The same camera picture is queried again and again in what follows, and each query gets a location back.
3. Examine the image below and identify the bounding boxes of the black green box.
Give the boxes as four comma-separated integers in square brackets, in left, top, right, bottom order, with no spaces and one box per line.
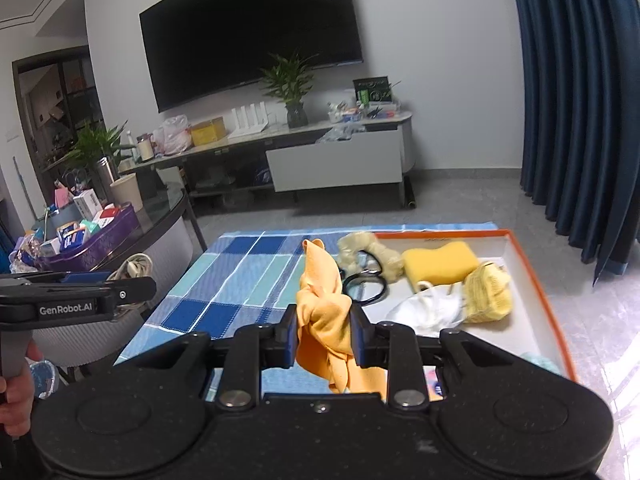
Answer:
[352,76,393,105]

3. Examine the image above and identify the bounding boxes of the black wall television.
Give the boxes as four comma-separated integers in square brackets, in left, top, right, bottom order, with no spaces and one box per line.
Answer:
[139,0,363,112]

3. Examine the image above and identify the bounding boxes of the yellow green sponge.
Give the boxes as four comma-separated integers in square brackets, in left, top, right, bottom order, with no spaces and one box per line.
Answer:
[401,242,480,292]

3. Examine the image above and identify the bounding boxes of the yellow box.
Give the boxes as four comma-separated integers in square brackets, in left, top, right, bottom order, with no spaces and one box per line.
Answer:
[190,117,227,146]

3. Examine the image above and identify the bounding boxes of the blue white tissue pack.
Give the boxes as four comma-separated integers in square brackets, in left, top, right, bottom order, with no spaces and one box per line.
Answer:
[423,366,445,402]

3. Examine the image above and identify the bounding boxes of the black glass side table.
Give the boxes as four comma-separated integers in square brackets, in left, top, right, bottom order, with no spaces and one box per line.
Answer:
[34,184,207,368]

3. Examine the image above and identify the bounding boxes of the white TV cabinet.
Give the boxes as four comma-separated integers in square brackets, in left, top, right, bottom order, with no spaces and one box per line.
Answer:
[122,112,414,207]

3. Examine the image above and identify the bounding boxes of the red white box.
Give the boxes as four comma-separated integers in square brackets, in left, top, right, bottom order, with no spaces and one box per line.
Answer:
[92,205,120,230]

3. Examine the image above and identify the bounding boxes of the blue checkered tablecloth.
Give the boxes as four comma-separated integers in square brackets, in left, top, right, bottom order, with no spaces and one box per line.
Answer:
[113,222,500,403]

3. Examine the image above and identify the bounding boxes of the dark blue curtain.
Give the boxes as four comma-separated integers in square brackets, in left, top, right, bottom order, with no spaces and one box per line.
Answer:
[515,0,639,278]

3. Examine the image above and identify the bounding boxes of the translucent rubber gloves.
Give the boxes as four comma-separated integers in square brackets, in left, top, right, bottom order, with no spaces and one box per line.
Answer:
[337,231,404,283]

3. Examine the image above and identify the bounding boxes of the potted bamboo plant on cabinet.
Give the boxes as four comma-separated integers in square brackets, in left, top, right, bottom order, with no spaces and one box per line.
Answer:
[262,53,314,129]

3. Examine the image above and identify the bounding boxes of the clear plastic bag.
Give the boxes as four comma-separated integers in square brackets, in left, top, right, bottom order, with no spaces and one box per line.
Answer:
[317,122,367,143]

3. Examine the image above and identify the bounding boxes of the white router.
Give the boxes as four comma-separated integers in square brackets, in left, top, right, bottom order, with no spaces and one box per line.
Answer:
[229,102,269,139]

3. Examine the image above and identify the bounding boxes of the white medicine box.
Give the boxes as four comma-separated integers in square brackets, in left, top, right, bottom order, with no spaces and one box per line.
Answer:
[73,188,103,221]

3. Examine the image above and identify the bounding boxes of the purple tray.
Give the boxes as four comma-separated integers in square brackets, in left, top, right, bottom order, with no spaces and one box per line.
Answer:
[36,204,140,272]

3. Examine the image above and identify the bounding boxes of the green plant on side table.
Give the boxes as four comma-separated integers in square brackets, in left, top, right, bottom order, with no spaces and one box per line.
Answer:
[61,122,134,182]

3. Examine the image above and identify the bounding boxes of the steel thermos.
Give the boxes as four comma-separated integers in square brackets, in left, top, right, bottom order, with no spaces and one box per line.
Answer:
[96,156,118,203]

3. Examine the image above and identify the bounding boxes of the beige cup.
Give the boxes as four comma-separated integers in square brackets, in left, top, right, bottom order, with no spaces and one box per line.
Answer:
[110,174,143,212]

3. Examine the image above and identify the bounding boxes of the orange white cardboard box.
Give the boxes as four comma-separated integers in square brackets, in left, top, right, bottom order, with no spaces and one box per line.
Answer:
[364,230,577,380]

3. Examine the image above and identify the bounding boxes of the yellow striped towel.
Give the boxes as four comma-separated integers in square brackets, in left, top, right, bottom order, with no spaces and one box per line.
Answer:
[462,261,513,324]

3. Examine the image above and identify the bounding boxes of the person's left hand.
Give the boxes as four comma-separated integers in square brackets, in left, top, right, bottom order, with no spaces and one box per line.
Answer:
[0,340,43,438]

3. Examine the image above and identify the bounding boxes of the white face mask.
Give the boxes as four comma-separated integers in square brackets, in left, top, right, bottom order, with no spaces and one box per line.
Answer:
[386,281,464,337]

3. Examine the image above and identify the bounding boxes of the white plastic bag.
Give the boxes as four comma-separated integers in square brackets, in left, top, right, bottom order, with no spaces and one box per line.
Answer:
[152,115,193,156]

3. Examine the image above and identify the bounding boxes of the black hair tie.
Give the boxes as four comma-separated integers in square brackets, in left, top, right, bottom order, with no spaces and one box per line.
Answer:
[339,250,390,306]

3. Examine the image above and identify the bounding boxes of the clutter of small items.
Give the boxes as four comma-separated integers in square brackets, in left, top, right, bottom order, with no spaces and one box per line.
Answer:
[328,101,400,124]

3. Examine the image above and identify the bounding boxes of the blue white tissue packet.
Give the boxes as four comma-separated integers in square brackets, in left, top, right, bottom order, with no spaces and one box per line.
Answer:
[56,222,90,252]

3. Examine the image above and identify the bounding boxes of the orange cloth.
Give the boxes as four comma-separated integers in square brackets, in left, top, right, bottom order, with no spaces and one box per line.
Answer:
[295,238,386,396]

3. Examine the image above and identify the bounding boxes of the white jar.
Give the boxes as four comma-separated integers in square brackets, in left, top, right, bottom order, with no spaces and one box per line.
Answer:
[137,138,154,162]

